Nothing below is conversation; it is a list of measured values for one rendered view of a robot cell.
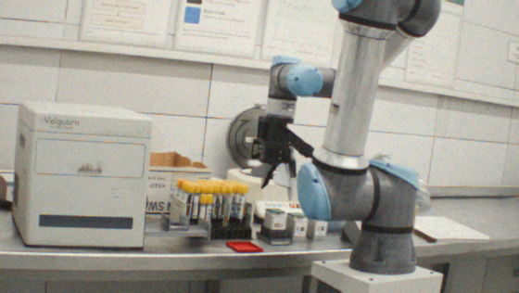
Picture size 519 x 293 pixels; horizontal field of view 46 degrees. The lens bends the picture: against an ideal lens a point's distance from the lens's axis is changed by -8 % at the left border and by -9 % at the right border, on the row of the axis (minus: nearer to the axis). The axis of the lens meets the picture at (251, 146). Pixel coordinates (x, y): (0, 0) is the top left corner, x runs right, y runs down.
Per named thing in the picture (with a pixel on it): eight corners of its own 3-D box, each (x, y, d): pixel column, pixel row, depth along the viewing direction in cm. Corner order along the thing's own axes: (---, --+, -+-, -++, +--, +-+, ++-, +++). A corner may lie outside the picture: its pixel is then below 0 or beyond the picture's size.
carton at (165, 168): (126, 218, 174) (130, 163, 172) (100, 195, 199) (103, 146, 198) (208, 220, 186) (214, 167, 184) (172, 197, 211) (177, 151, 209)
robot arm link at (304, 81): (339, 68, 152) (320, 66, 163) (295, 62, 149) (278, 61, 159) (335, 101, 153) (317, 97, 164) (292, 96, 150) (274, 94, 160)
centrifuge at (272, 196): (246, 223, 186) (251, 181, 185) (219, 201, 214) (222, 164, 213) (323, 226, 194) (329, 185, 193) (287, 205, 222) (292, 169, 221)
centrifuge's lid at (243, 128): (232, 100, 212) (224, 101, 220) (226, 178, 212) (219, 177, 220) (294, 107, 219) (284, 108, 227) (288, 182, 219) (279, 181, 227)
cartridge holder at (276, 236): (271, 245, 165) (272, 231, 165) (255, 235, 173) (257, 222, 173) (289, 245, 167) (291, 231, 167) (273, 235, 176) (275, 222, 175)
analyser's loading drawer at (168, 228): (128, 239, 145) (129, 217, 145) (120, 232, 151) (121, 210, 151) (209, 240, 155) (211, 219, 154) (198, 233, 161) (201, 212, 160)
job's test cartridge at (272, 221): (270, 237, 167) (272, 213, 167) (261, 233, 171) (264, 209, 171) (284, 237, 169) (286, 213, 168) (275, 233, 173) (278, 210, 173)
